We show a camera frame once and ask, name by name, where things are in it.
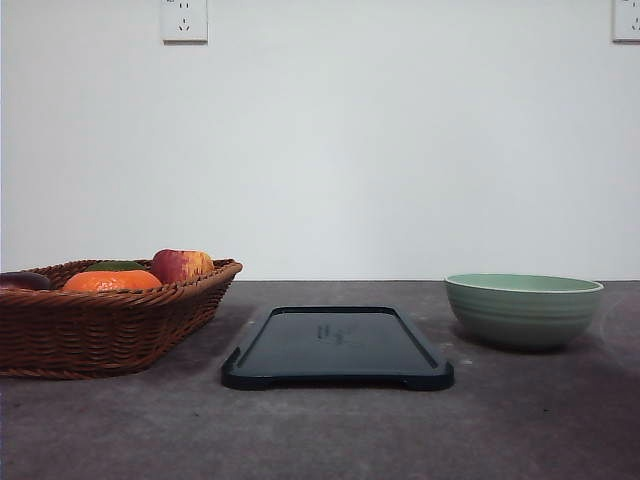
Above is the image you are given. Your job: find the dark teal rectangular tray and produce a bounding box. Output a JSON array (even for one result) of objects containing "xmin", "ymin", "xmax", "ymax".
[{"xmin": 221, "ymin": 306, "xmax": 455, "ymax": 391}]

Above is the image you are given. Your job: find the orange tangerine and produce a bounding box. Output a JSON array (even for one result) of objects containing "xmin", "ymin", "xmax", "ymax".
[{"xmin": 63, "ymin": 270, "xmax": 163, "ymax": 292}]

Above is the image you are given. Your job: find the white wall socket right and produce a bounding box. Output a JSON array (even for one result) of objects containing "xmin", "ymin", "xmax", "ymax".
[{"xmin": 608, "ymin": 0, "xmax": 640, "ymax": 45}]

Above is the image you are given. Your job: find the red yellow apple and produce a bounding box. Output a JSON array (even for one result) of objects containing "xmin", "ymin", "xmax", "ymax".
[{"xmin": 152, "ymin": 249, "xmax": 214, "ymax": 283}]

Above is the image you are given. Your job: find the brown wicker basket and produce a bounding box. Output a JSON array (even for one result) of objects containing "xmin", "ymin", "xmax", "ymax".
[{"xmin": 0, "ymin": 258, "xmax": 243, "ymax": 380}]

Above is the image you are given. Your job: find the dark purple fruit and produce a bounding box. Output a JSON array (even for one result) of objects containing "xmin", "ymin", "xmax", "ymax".
[{"xmin": 0, "ymin": 272, "xmax": 50, "ymax": 289}]

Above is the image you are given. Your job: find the green fruit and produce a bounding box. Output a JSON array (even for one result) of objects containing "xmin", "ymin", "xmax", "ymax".
[{"xmin": 85, "ymin": 260, "xmax": 146, "ymax": 272}]

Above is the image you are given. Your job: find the light green bowl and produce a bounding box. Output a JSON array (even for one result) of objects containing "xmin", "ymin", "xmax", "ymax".
[{"xmin": 445, "ymin": 273, "xmax": 605, "ymax": 351}]

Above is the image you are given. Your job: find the white wall socket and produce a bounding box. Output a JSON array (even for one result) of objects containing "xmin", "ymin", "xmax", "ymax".
[
  {"xmin": 608, "ymin": 0, "xmax": 640, "ymax": 45},
  {"xmin": 160, "ymin": 0, "xmax": 209, "ymax": 47}
]

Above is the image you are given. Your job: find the white wall socket left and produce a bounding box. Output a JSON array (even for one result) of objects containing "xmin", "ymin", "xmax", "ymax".
[{"xmin": 160, "ymin": 0, "xmax": 209, "ymax": 47}]

